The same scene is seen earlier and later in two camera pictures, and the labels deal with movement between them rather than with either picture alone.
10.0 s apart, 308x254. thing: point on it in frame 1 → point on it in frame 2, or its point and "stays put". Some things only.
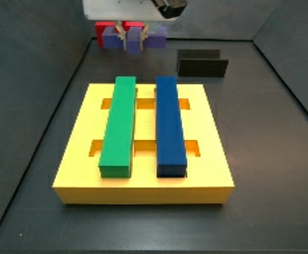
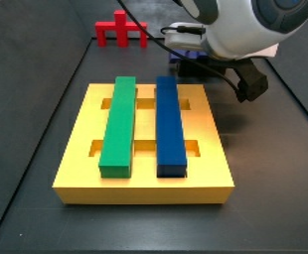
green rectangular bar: [117, 154] stays put
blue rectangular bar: [170, 138] stays put
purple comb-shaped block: [156, 38] → [194, 54]
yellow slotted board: [208, 183] stays put
